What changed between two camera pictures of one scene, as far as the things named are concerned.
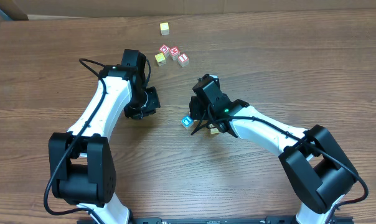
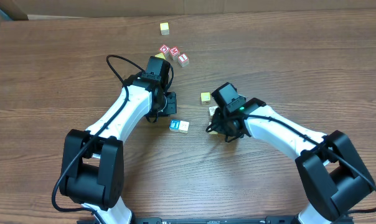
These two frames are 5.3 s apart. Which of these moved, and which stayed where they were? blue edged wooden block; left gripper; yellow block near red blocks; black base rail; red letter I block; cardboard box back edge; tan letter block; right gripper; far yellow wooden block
Moved: left gripper; right gripper; blue edged wooden block
Stayed: red letter I block; cardboard box back edge; far yellow wooden block; yellow block near red blocks; tan letter block; black base rail
